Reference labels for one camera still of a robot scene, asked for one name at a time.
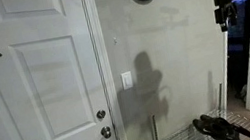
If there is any white light switch plate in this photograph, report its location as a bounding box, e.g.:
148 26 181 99
119 70 135 92

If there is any black clamp tool red handle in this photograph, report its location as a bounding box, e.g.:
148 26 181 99
191 106 250 140

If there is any white panelled door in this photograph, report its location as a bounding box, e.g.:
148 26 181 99
0 0 119 140

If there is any white door frame trim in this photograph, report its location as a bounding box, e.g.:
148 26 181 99
80 0 130 140

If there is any silver door knob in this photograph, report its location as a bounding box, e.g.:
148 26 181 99
99 125 113 140

